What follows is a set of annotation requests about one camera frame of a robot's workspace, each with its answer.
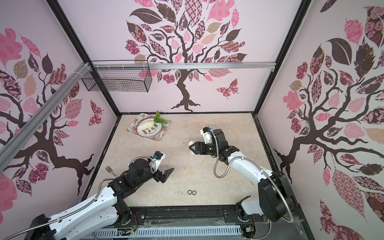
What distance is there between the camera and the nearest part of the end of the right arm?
627 millimetres

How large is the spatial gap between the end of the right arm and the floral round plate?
0.45 meters

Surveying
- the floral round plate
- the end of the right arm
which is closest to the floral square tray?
the floral round plate

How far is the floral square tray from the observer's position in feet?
3.55

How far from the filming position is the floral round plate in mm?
1086

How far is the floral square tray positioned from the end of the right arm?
1.39 feet

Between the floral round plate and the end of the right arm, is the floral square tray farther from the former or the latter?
the end of the right arm
